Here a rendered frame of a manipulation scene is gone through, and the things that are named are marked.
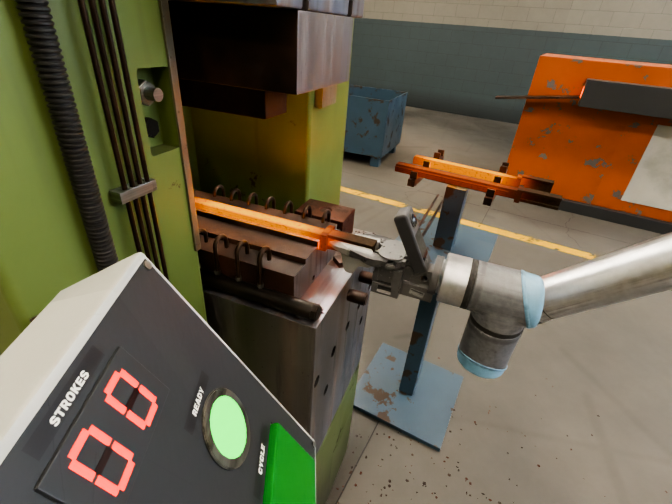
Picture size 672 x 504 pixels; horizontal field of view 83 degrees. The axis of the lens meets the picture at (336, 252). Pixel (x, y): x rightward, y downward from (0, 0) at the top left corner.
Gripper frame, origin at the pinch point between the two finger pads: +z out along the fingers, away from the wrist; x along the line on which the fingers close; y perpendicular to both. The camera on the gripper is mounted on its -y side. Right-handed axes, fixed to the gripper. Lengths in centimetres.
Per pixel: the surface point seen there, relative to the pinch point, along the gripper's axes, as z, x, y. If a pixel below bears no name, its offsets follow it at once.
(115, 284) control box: -1, -46, -20
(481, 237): -30, 69, 25
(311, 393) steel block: -2.9, -15.9, 25.1
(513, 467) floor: -62, 40, 100
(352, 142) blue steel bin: 111, 345, 77
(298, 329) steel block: 0.2, -16.0, 10.0
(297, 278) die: 3.0, -11.2, 3.2
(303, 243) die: 5.8, -3.0, 1.1
